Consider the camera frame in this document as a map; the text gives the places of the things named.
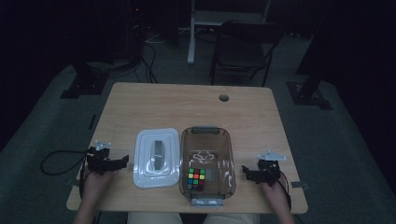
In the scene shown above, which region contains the black stand base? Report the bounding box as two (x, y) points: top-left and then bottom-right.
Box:
(286, 71), (333, 111)
(60, 60), (110, 100)

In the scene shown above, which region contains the person's right hand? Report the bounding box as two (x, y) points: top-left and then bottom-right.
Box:
(261, 175), (291, 208)

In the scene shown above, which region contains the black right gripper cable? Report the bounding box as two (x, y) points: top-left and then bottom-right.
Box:
(278, 169), (293, 213)

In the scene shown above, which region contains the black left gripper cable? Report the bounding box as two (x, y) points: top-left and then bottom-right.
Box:
(40, 149), (92, 200)

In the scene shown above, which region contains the clear plastic container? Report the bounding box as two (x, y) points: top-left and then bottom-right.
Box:
(179, 125), (236, 207)

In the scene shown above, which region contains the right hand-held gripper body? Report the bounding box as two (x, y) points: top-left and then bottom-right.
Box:
(253, 149), (287, 188)

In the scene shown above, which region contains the person's left hand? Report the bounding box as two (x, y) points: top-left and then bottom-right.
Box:
(81, 169), (115, 199)

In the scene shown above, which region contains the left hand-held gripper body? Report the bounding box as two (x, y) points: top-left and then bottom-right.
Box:
(86, 139), (114, 175)

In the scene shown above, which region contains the colourful puzzle cube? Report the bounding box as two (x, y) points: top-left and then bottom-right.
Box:
(186, 167), (206, 191)

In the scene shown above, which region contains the white container lid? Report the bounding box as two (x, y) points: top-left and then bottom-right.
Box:
(133, 128), (181, 189)

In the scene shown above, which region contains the white metal desk frame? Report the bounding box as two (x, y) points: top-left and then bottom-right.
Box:
(187, 0), (272, 65)

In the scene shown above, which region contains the black folding chair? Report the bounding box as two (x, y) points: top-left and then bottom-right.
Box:
(208, 20), (286, 88)

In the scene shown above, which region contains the dark equipment rack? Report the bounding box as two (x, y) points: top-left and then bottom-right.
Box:
(92, 0), (146, 66)

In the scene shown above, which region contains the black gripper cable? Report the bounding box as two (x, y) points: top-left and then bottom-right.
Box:
(278, 169), (293, 213)
(40, 149), (92, 200)

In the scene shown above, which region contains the black floor cable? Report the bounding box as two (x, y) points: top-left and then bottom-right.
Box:
(134, 34), (159, 84)

